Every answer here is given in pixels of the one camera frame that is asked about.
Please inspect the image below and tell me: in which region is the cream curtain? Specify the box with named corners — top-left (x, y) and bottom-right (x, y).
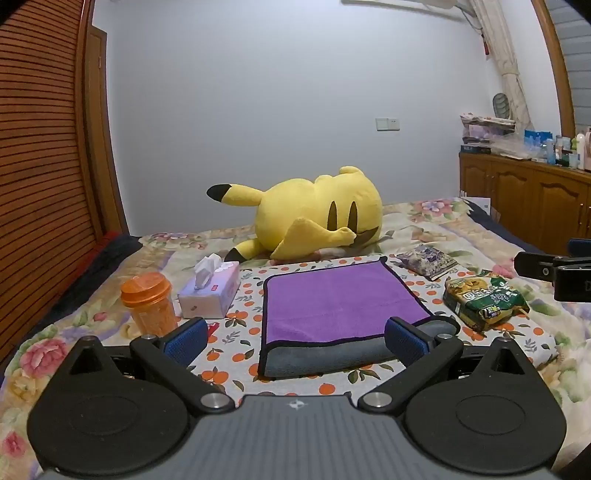
top-left (469, 0), bottom-right (535, 134)

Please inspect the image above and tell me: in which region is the lilac tissue box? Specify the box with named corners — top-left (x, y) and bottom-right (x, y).
top-left (177, 253), bottom-right (241, 319)

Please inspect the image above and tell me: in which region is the wooden louvered wardrobe door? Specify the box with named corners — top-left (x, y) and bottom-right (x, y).
top-left (0, 0), bottom-right (99, 365)

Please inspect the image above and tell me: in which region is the yellow plush toy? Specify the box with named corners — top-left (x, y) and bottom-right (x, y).
top-left (206, 165), bottom-right (383, 263)

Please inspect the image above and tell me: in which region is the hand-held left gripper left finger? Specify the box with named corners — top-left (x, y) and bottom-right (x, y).
top-left (68, 317), bottom-right (236, 415)

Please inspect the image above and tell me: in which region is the stack of boxes and bags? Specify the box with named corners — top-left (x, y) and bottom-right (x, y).
top-left (460, 113), bottom-right (527, 158)

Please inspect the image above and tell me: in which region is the group of bottles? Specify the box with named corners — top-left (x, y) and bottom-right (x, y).
top-left (524, 126), bottom-right (591, 173)

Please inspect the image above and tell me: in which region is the purple snack packet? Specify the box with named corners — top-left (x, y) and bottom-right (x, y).
top-left (395, 244), bottom-right (459, 282)

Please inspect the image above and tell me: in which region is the white orange-print cloth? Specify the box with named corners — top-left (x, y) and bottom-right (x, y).
top-left (182, 255), bottom-right (560, 409)

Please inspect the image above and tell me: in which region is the white paper box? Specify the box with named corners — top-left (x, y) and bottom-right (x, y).
top-left (460, 189), bottom-right (494, 217)

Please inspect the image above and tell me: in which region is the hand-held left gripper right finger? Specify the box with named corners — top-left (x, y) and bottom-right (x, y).
top-left (358, 317), bottom-right (533, 414)

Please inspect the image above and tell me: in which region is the wooden cabinet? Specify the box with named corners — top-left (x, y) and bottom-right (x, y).
top-left (458, 152), bottom-right (591, 250)

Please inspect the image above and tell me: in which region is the dark blue mattress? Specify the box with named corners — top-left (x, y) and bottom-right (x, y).
top-left (465, 203), bottom-right (546, 254)

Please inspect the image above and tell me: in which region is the orange plastic cup with lid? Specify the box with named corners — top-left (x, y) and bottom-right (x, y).
top-left (121, 272), bottom-right (178, 337)

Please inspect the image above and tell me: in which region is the wooden window frame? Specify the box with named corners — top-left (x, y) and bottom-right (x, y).
top-left (531, 0), bottom-right (578, 139)

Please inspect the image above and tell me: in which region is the purple and grey towel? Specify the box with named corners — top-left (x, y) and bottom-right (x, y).
top-left (258, 256), bottom-right (461, 381)

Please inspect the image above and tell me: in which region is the floral bed sheet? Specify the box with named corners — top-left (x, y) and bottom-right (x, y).
top-left (0, 198), bottom-right (591, 480)

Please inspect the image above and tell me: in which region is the green snack packet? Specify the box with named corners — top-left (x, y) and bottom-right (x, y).
top-left (443, 270), bottom-right (531, 332)

